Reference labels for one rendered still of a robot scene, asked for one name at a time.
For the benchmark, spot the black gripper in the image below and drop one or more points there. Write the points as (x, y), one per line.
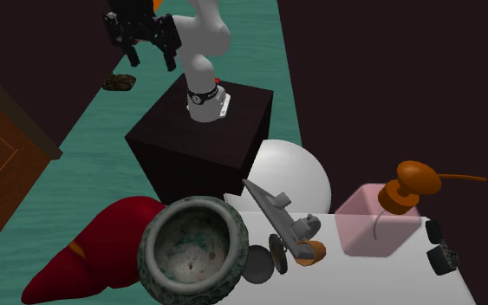
(135, 19)

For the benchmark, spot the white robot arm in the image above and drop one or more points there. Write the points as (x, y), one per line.
(203, 63)

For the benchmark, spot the olive brown lumpy object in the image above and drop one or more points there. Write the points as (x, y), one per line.
(119, 82)

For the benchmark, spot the dark robot stand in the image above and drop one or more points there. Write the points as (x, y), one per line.
(193, 152)

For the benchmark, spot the white sphere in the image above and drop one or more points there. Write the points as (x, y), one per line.
(290, 173)

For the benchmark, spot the brown wooden cabinet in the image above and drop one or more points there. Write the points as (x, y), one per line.
(2, 164)

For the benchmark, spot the green grey ceramic pot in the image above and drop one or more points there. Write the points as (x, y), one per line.
(193, 249)

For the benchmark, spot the dark red rounded object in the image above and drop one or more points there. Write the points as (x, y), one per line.
(108, 249)

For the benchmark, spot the grey toy aircraft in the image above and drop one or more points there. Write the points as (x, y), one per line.
(283, 221)

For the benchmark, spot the grey round dome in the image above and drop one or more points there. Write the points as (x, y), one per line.
(258, 266)

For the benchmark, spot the pink soap dispenser brown pump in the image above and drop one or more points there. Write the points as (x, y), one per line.
(366, 228)

